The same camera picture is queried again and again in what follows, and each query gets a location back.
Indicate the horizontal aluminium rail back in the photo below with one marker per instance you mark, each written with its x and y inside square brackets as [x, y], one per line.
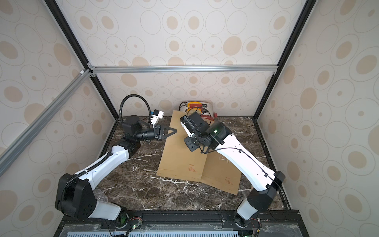
[183, 69]

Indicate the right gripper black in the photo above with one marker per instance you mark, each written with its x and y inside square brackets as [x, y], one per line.
[191, 143]

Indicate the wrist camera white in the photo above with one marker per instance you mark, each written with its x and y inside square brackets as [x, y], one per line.
[156, 116]
[187, 126]

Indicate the red toaster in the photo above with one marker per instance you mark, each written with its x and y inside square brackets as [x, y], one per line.
[205, 109]

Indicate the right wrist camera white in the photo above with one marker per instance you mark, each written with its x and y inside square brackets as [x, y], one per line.
[187, 126]

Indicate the diagonal aluminium rail left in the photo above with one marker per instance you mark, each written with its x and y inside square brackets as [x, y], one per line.
[19, 145]

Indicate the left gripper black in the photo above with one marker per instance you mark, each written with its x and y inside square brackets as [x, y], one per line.
[158, 132]

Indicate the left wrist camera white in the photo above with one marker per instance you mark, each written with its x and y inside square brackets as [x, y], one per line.
[156, 116]

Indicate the clear plastic cup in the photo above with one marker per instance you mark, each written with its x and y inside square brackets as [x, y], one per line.
[100, 195]

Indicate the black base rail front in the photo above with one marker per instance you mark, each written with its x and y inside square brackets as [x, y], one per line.
[281, 223]

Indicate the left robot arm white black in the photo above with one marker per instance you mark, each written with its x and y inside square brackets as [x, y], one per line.
[75, 197]

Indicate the yellow toast rear slot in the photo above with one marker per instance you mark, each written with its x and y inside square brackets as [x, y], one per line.
[194, 105]

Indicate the brown file envelope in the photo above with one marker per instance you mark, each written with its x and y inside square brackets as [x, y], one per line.
[177, 161]
[220, 173]

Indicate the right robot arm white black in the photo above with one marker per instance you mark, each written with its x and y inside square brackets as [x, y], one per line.
[217, 137]

